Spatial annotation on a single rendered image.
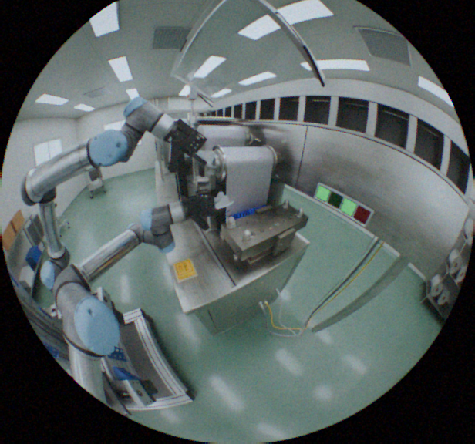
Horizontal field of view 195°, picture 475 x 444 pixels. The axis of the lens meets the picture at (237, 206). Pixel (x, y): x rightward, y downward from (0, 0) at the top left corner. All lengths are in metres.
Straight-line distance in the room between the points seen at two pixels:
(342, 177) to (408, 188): 0.25
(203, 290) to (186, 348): 0.96
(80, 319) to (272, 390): 1.35
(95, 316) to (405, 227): 0.81
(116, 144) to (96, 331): 0.35
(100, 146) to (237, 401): 1.57
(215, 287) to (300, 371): 1.20
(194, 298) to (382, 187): 0.73
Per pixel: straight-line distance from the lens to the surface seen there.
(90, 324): 0.33
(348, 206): 0.58
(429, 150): 0.66
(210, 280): 0.55
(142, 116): 0.45
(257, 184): 0.63
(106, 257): 0.51
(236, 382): 1.41
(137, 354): 1.36
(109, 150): 0.32
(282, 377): 1.47
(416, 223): 0.59
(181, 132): 0.48
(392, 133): 0.64
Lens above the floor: 1.38
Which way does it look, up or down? 31 degrees down
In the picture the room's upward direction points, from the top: 3 degrees clockwise
